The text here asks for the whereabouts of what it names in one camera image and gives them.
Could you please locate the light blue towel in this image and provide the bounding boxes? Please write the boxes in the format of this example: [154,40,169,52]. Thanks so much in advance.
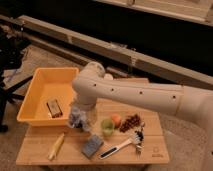
[68,106,91,132]

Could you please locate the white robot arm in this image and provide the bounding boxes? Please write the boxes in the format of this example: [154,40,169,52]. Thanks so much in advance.
[69,62,213,171]

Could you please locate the white paper cup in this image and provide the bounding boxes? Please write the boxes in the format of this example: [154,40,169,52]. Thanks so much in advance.
[104,73,113,80]

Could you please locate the green plastic cup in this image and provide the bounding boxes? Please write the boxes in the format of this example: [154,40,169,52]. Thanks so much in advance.
[101,119,114,136]

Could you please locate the orange ball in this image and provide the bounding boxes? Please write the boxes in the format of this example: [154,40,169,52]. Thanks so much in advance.
[111,114,121,128]

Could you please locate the bunch of dark grapes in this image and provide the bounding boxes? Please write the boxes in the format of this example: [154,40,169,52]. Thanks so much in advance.
[119,114,141,133]

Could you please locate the brown block in bin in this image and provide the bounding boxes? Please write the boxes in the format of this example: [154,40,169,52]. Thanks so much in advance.
[47,99,62,118]

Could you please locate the blue grey sponge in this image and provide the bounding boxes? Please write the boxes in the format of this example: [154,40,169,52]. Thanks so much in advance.
[81,135,103,158]

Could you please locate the yellow plastic bin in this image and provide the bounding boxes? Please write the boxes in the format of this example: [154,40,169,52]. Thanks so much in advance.
[17,67,79,126]

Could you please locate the white dish brush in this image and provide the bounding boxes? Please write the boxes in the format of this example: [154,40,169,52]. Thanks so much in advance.
[99,131,143,159]

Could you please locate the long wooden beam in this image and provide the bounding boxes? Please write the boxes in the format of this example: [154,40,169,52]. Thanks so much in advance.
[18,15,213,89]

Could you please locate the black tripod stand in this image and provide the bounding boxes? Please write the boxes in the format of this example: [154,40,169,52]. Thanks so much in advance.
[0,27,32,133]

